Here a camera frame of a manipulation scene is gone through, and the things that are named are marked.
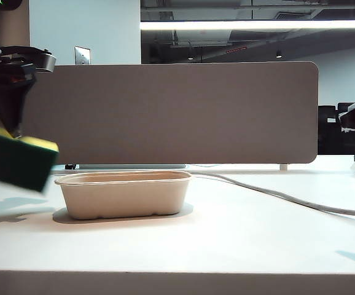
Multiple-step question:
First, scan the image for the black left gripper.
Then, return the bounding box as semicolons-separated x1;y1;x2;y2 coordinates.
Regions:
0;45;57;139

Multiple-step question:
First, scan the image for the yellow and green cleaning sponge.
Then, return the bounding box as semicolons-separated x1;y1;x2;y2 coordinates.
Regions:
0;120;60;194

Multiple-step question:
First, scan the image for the beige paper lunch box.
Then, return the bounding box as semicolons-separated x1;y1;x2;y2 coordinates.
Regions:
54;170;193;221

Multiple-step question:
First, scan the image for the grey desk divider panel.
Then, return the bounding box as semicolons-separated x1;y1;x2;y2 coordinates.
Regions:
23;61;319;165

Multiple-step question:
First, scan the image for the long ceiling light strip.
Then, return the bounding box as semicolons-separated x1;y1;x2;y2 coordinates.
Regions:
139;20;355;31

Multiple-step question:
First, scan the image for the narrow black office chair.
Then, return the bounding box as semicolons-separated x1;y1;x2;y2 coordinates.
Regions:
318;105;337;156

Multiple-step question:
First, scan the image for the metal wall switch plate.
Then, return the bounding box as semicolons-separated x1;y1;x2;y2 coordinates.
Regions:
74;45;92;65

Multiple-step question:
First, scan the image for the gray cable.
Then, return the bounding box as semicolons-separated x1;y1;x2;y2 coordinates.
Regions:
190;172;355;219

